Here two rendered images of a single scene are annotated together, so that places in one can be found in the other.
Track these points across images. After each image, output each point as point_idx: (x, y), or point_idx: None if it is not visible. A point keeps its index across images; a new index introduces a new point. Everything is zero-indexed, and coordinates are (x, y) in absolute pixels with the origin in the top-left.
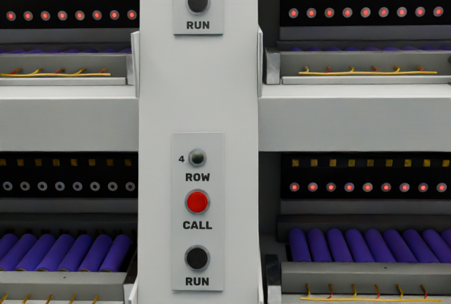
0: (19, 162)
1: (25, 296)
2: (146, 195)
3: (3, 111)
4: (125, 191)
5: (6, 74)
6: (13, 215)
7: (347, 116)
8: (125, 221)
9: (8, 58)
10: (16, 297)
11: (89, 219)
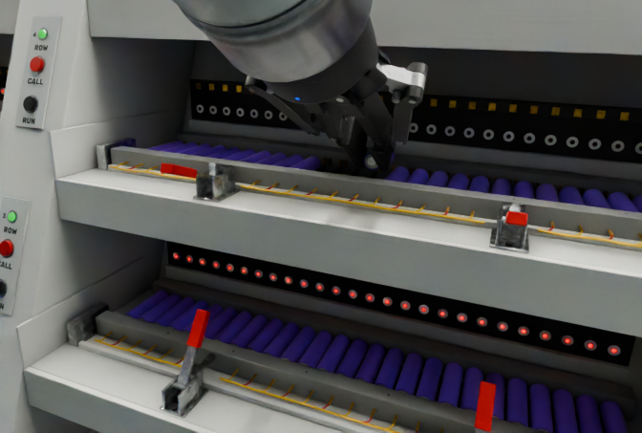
0: (512, 107)
1: (575, 227)
2: None
3: (617, 4)
4: (631, 154)
5: None
6: (491, 165)
7: None
8: (639, 184)
9: None
10: (563, 227)
11: (588, 178)
